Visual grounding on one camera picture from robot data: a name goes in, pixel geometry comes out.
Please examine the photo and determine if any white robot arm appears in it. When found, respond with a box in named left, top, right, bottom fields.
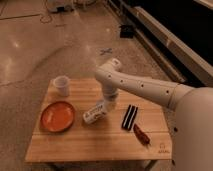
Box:
left=94, top=58, right=213, bottom=171

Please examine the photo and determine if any black white striped block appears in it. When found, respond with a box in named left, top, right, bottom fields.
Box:
left=121, top=105, right=138, bottom=131

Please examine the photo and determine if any wooden slatted table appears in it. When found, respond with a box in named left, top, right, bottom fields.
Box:
left=25, top=78, right=172, bottom=163

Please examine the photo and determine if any white plastic cup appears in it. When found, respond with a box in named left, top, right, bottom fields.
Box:
left=53, top=76, right=70, bottom=97

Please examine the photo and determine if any orange plate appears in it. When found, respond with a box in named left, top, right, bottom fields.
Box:
left=40, top=101, right=75, bottom=133

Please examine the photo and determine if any black box on floor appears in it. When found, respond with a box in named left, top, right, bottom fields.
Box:
left=120, top=25, right=134, bottom=38

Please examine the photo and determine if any long grey ledge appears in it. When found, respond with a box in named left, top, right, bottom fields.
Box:
left=105, top=0, right=213, bottom=87

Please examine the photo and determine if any grey device on floor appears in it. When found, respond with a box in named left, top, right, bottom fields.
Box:
left=45, top=0, right=74, bottom=13

